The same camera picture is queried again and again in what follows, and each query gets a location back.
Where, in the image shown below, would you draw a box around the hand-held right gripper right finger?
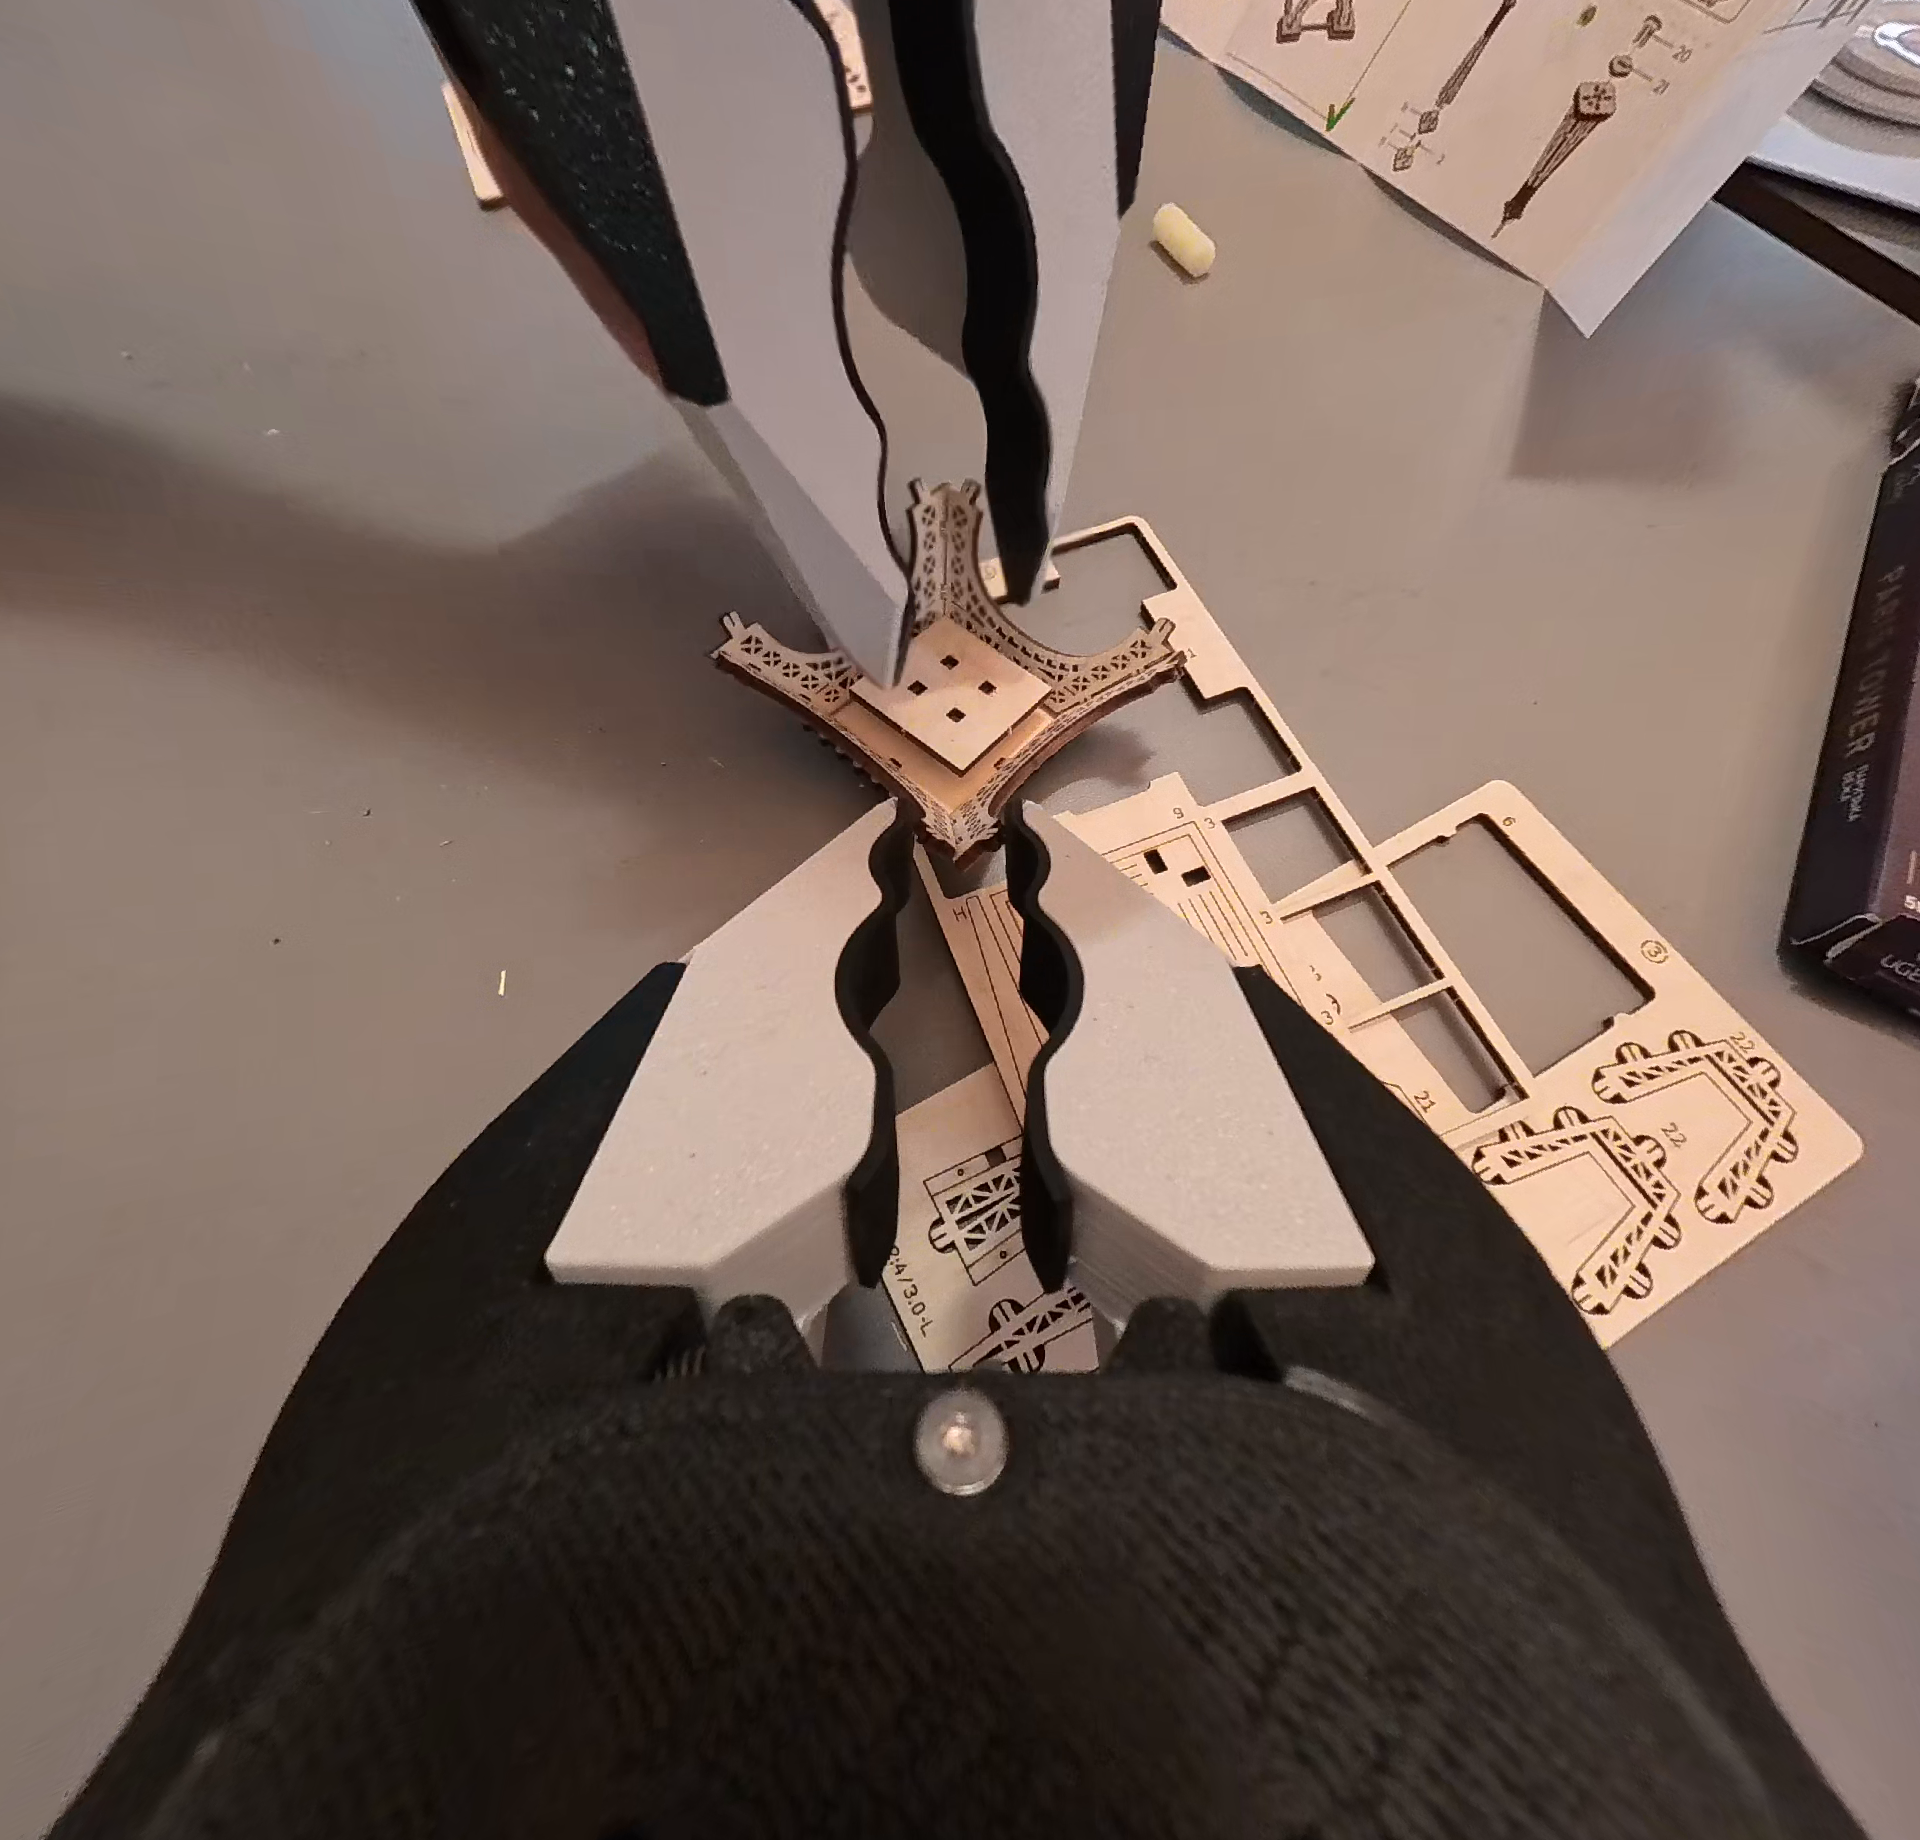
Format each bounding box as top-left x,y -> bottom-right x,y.
1004,802 -> 1378,1333

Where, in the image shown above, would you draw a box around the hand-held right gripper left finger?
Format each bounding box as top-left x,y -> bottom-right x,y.
543,797 -> 917,1333

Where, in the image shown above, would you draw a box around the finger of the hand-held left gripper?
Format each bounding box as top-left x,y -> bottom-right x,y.
854,0 -> 1158,607
589,0 -> 923,682

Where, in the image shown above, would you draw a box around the wooden lattice tower base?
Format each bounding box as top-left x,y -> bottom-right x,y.
710,479 -> 1187,863

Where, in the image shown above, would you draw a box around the square wooden plate four holes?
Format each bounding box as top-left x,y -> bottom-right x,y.
854,640 -> 1051,762

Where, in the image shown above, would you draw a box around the small wooden parts offcut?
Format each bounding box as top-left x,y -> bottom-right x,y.
440,72 -> 513,211

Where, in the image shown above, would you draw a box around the small dotted wooden parts sheet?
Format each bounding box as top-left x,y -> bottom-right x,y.
809,0 -> 874,114

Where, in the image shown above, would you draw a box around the engraved wooden parts sheet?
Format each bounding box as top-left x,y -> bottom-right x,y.
885,775 -> 1246,1378

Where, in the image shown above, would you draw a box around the wooden parts sheet with cutouts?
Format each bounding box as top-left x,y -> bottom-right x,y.
1050,516 -> 1864,1347

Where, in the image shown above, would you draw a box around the folded assembly instruction sheet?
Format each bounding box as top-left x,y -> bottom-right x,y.
1161,0 -> 1920,335

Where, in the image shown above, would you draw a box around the purple model kit box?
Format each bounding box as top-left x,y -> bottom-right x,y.
1776,385 -> 1920,1025

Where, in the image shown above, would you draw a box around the white board stand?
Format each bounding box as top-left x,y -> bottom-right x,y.
1806,14 -> 1920,114

